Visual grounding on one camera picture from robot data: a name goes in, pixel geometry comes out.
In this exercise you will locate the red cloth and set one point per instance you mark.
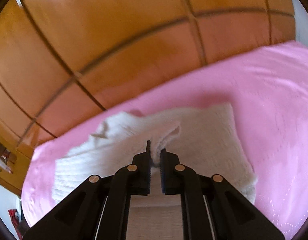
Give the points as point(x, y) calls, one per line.
point(13, 217)

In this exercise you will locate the pink dotted blanket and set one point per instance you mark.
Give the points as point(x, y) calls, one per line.
point(274, 100)

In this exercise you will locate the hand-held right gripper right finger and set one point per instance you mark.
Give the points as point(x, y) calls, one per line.
point(164, 172)

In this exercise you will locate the white knit sweater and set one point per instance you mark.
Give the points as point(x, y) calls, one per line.
point(214, 140)

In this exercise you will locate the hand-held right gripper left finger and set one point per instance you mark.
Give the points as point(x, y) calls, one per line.
point(147, 170)

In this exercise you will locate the wooden cabinet with shelf niche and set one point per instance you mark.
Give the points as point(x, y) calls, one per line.
point(6, 162)

